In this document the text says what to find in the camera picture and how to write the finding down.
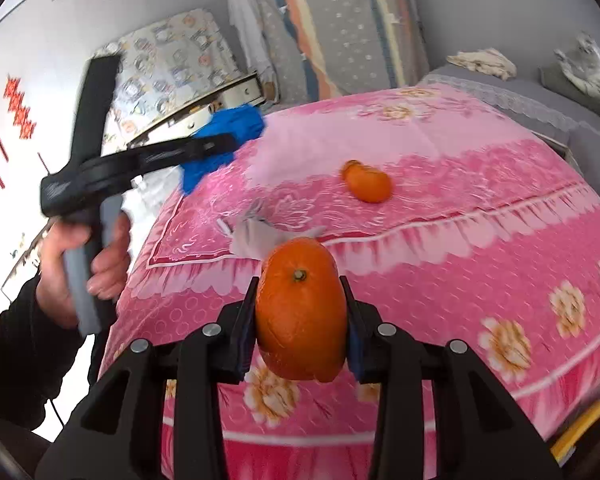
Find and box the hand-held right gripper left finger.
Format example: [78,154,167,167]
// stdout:
[35,276,261,480]

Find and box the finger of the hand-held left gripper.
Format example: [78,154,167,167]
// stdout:
[130,133,237,184]

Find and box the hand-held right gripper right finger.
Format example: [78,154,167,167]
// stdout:
[337,275,563,480]

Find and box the blue cloth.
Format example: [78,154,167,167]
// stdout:
[180,105,266,196]

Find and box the large orange fruit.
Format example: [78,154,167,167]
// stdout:
[255,237,350,382]

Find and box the person's left forearm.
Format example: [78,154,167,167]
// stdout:
[0,275,98,443]

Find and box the person's left hand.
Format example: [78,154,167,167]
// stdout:
[35,211,133,322]

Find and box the white low cabinet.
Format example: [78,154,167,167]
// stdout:
[0,72,266,293]

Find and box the cartoon printed cloth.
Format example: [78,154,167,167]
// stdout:
[92,9,246,148]

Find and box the crumpled clear plastic wrapper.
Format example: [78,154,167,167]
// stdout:
[217,199,326,260]

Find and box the white hanging cloth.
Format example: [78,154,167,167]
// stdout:
[227,0,276,86]

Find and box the small tangerine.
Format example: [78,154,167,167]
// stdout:
[341,159,393,204]

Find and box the pink floral blanket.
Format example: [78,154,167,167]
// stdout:
[97,85,600,480]

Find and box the striped grey mattress cover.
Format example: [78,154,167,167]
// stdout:
[252,0,431,106]

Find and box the yellow plastic object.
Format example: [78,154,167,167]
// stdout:
[550,400,600,463]

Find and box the cream crumpled cloth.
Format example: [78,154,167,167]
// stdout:
[446,48,518,81]

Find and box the grey bed sheet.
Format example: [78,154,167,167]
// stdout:
[417,62,600,161]

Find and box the tiger plush toy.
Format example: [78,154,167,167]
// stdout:
[554,31,600,111]

